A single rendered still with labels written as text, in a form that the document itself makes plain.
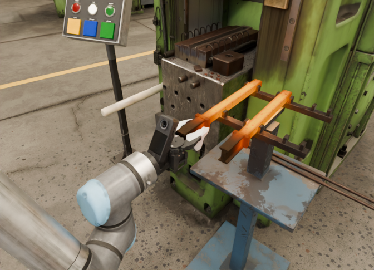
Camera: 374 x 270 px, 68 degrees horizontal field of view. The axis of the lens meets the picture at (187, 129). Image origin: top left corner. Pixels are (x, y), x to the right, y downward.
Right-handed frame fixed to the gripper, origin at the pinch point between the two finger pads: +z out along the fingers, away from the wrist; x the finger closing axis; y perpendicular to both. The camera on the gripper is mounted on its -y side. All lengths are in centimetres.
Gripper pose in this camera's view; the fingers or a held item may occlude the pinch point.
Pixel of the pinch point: (197, 123)
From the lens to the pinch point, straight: 78.9
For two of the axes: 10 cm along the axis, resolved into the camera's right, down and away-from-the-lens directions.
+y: 0.0, 8.1, 5.9
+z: 6.5, -4.5, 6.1
